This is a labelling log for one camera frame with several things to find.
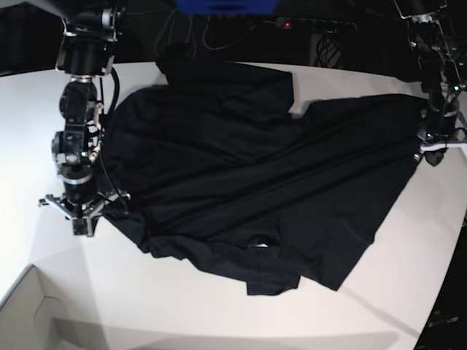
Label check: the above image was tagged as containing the black power strip red switch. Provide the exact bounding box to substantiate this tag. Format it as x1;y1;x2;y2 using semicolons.
274;17;358;34

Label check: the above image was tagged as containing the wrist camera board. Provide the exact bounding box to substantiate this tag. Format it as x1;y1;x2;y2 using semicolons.
72;217;97;237

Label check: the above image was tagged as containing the white plastic bin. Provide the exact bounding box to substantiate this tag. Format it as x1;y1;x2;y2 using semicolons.
1;265;109;349

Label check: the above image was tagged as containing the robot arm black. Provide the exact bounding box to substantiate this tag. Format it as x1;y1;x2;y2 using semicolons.
32;1;127;237
394;1;466;166

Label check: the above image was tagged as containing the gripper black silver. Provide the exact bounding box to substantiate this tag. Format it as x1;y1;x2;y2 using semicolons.
414;111;466;167
39;171;131;225

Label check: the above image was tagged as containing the black long-sleeve t-shirt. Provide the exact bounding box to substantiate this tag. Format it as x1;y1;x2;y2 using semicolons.
103;44;428;295

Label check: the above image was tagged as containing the blue box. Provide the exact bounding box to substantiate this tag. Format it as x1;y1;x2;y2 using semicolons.
176;0;279;15

